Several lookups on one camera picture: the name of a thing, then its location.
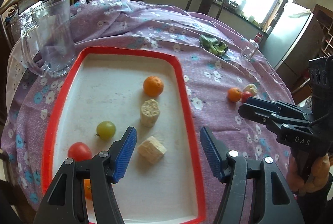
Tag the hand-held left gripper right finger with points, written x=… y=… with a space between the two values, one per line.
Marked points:
x=212 y=156

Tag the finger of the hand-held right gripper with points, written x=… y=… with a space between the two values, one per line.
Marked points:
x=273 y=106
x=260 y=114

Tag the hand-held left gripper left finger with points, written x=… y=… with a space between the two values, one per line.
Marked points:
x=124 y=156

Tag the red tomato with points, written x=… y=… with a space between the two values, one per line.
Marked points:
x=245 y=96
x=79 y=151

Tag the beige corn cob piece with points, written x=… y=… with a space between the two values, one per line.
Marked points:
x=149 y=113
x=151 y=149
x=251 y=88

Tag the green tomato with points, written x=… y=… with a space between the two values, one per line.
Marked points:
x=106 y=130

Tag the orange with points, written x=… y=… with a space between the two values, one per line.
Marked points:
x=233 y=94
x=88 y=189
x=153 y=86

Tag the red rimmed white tray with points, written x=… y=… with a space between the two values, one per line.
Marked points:
x=111 y=88

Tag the person's right hand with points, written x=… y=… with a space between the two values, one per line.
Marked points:
x=318 y=172

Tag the glass bottle with red cap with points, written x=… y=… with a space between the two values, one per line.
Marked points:
x=250 y=49

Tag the silver refrigerator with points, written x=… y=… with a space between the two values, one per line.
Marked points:
x=291 y=31

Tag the green leafy vegetable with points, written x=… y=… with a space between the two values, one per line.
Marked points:
x=214 y=45

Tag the wooden shelf unit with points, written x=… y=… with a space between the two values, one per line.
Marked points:
x=325 y=31

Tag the white plastic bag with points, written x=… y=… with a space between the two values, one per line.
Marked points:
x=296 y=9

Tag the white paper roll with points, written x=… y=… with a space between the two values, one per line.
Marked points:
x=243 y=6

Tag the metal teapot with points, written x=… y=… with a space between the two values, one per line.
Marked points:
x=233 y=4

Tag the purple floral tablecloth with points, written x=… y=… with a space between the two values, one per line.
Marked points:
x=161 y=31

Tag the clear glass mug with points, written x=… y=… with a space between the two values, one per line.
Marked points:
x=54 y=31

